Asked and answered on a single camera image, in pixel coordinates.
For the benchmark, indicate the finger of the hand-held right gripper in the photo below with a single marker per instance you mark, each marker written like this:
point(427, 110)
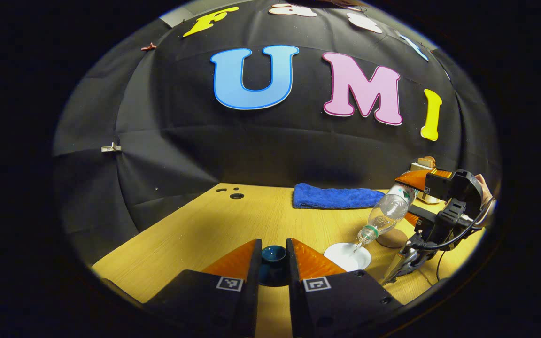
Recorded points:
point(437, 184)
point(428, 215)

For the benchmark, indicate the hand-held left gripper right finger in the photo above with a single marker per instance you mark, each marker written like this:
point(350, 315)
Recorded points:
point(295, 281)

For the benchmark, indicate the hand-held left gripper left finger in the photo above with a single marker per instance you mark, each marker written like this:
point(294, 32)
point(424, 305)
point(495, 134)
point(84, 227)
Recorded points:
point(251, 281)

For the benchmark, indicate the dark blue teacup lid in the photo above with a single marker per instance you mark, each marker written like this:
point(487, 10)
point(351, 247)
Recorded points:
point(273, 257)

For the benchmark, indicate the clear plastic water bottle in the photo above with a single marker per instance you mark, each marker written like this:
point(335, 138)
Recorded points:
point(388, 211)

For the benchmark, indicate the round brown coaster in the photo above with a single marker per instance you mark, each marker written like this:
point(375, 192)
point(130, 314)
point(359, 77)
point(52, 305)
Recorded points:
point(392, 239)

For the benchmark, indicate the white teacup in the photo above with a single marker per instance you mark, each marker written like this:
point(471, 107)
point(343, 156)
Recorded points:
point(345, 257)

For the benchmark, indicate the cream toaster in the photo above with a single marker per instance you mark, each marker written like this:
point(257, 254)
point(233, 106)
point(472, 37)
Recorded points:
point(428, 199)

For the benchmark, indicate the bread slice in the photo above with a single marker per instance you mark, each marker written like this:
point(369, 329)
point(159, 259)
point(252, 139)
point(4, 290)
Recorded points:
point(428, 162)

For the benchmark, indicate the blue towel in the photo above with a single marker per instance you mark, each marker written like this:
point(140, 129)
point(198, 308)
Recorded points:
point(331, 197)

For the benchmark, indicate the black backdrop cloth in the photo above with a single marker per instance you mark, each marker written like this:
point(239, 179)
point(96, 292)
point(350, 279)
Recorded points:
point(251, 141)

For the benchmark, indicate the white clip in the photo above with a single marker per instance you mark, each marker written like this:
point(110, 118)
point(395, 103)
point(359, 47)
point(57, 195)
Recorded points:
point(111, 148)

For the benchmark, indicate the reddish clip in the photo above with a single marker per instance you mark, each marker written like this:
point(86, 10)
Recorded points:
point(148, 46)

